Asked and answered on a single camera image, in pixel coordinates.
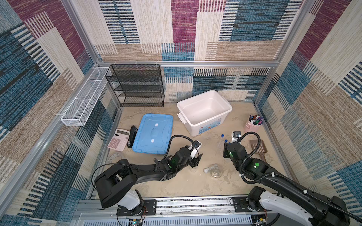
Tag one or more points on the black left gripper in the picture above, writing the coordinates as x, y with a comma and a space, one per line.
194, 161

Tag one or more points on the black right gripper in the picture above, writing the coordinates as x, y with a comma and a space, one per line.
225, 151

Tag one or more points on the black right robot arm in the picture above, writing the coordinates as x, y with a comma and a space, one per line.
276, 192

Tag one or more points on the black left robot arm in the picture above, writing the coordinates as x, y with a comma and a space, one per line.
113, 184

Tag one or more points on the clear acrylic test tube rack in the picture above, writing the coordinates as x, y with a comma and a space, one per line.
221, 145

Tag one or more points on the brown plastic scoop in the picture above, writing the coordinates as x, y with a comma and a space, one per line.
261, 151

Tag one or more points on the clear glass flask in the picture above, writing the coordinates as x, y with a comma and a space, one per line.
215, 171

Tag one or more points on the pink metal pen bucket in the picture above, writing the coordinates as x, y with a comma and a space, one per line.
254, 123

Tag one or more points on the blue plastic bin lid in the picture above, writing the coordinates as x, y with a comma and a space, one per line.
153, 134

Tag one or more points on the white plastic storage bin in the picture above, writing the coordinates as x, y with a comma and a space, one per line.
203, 112

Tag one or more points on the black stapler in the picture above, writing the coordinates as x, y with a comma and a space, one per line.
132, 136

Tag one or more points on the pink calculator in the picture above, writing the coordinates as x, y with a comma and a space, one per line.
119, 140

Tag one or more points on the black wire shelf rack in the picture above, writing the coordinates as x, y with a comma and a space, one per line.
137, 85

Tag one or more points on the white mesh wall basket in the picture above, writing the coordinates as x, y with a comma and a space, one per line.
83, 104

